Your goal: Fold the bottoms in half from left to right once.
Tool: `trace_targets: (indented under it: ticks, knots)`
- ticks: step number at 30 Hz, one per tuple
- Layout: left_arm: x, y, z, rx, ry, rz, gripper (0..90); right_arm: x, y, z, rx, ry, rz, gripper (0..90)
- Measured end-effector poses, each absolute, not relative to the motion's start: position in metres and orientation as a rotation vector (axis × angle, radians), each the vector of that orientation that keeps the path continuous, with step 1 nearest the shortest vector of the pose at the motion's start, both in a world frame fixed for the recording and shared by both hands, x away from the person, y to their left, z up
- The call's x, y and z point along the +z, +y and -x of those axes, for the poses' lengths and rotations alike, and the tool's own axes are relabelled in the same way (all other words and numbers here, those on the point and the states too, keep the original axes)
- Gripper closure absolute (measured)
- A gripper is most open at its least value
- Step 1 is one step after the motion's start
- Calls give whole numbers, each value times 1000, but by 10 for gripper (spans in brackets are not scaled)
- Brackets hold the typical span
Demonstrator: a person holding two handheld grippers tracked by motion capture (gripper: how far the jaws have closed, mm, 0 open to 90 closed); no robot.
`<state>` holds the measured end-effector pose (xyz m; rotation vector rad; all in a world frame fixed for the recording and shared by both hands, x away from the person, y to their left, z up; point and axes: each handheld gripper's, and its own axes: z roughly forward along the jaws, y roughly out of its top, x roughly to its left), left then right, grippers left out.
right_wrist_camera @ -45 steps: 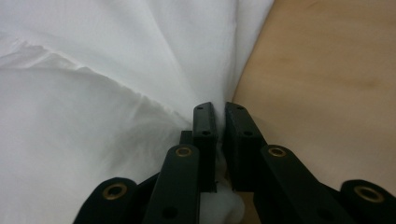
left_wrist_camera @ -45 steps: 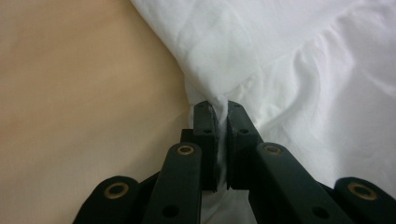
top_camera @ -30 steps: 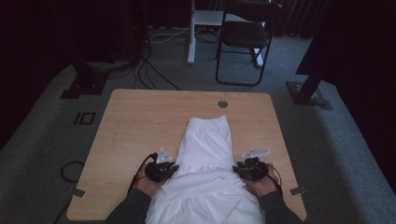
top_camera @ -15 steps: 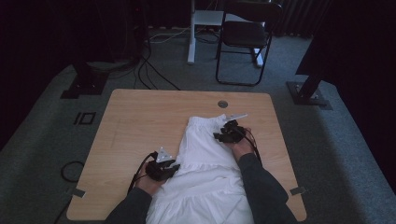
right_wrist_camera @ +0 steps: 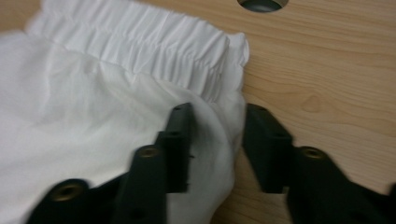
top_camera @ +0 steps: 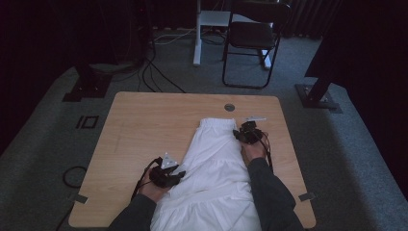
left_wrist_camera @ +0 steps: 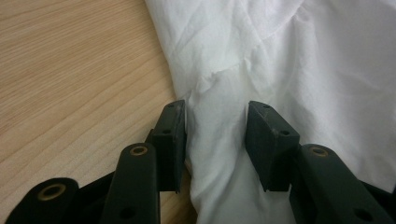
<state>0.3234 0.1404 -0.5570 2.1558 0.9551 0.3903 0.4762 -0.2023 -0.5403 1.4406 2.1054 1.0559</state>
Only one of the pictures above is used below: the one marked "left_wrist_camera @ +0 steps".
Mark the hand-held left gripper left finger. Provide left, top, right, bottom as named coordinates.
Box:
left=144, top=99, right=188, bottom=194

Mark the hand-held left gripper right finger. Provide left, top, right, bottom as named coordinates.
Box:
left=244, top=100, right=302, bottom=193

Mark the white tiered skirt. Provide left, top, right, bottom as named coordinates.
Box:
left=144, top=0, right=396, bottom=224

